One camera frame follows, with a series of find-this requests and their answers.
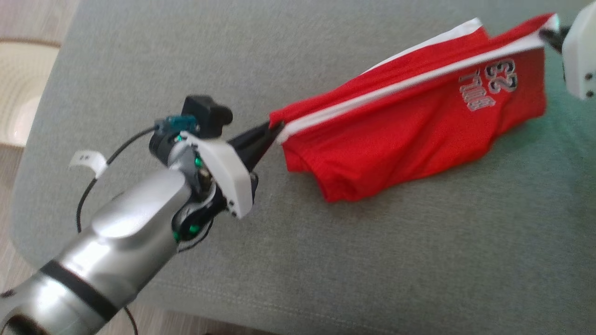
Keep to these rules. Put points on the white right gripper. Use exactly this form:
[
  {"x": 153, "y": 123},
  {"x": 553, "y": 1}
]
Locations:
[{"x": 582, "y": 51}]

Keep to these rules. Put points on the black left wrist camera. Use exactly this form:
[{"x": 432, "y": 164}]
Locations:
[{"x": 205, "y": 116}]

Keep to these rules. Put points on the white paper label tag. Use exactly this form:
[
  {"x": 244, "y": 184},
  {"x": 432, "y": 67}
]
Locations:
[{"x": 88, "y": 160}]

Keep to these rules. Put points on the grey fabric sofa seat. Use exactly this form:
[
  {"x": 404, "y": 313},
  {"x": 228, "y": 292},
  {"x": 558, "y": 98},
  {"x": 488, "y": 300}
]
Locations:
[{"x": 372, "y": 260}]

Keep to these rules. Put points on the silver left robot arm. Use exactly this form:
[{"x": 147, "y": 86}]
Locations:
[{"x": 116, "y": 251}]

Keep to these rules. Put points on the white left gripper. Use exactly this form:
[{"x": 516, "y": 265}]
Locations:
[{"x": 228, "y": 172}]

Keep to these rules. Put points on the red basketball shorts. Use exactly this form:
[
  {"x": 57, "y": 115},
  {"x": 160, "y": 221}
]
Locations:
[{"x": 409, "y": 125}]

